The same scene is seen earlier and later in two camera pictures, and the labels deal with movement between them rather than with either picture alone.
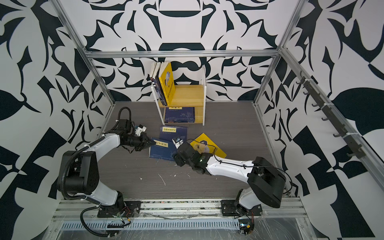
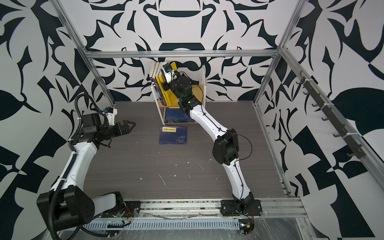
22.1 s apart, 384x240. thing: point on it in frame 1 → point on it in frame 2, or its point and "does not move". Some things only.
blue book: (171, 132) does not move
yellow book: (203, 144) → (172, 99)
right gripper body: (181, 161) → (176, 88)
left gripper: (144, 144) → (126, 130)
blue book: (163, 149) → (174, 115)
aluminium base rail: (180, 211) does not move
